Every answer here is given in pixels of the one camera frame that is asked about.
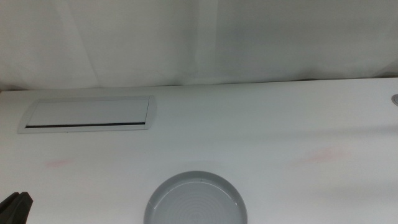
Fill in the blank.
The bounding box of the grey shallow bowl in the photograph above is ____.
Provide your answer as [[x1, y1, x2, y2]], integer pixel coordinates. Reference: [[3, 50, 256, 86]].
[[144, 170, 249, 224]]

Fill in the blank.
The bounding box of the white backdrop curtain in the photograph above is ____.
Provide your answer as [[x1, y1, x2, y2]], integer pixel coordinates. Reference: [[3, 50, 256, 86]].
[[0, 0, 398, 91]]

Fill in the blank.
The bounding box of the silver rectangular cable hatch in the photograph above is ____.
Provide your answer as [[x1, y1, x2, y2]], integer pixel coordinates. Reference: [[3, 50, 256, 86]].
[[17, 95, 158, 134]]

